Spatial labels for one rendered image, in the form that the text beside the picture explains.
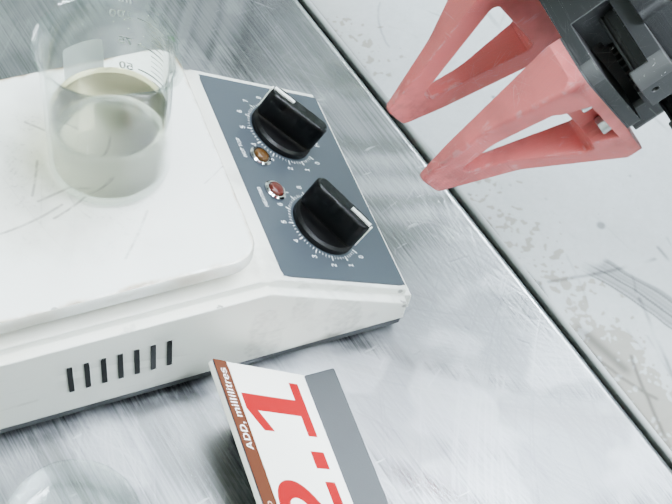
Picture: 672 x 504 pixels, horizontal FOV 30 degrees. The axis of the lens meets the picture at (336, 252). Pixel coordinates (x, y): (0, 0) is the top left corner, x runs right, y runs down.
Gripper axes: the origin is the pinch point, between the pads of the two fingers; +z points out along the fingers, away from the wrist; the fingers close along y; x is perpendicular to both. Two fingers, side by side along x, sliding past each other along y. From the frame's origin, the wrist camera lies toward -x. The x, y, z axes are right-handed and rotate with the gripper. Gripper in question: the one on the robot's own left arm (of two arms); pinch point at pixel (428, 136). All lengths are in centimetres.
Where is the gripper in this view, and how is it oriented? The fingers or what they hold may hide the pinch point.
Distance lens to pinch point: 49.2
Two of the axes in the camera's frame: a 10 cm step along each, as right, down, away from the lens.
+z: -7.9, 5.3, 3.1
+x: 5.1, 2.8, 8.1
